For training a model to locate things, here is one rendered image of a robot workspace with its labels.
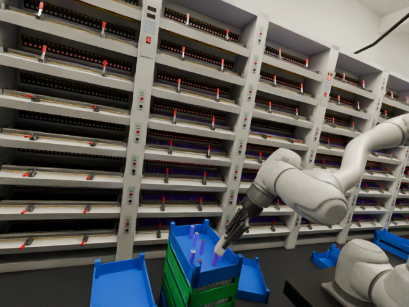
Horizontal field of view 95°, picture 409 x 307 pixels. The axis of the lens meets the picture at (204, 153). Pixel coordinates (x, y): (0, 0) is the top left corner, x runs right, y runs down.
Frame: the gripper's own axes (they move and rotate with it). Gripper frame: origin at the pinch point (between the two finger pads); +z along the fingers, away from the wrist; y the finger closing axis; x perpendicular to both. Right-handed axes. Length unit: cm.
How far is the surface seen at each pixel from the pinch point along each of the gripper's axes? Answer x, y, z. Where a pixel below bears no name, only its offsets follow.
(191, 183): 20, 60, 5
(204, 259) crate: -0.2, 6.6, 12.9
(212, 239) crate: -2.2, 20.7, 11.0
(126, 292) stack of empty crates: 19.1, 1.4, 39.5
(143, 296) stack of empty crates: 12.8, 0.7, 36.6
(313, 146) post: -50, 99, -69
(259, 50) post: 32, 71, -95
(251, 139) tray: 1, 74, -43
